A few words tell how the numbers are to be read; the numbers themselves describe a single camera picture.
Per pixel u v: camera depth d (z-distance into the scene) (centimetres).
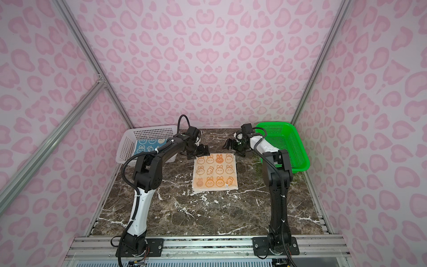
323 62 85
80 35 76
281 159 62
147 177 61
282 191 58
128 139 106
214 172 98
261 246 74
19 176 54
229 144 93
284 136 114
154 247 74
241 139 93
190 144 82
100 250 75
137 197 61
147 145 107
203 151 93
